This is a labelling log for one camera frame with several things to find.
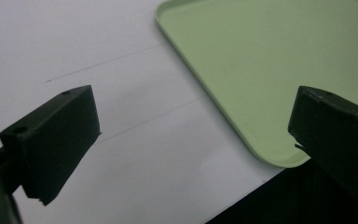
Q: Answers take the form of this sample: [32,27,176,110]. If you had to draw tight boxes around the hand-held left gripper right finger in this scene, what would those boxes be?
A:
[287,85,358,200]

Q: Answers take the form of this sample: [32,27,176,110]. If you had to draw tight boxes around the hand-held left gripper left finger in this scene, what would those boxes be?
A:
[0,84,103,206]

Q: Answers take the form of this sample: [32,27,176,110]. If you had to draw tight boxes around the light green plastic tray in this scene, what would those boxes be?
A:
[154,0,358,169]

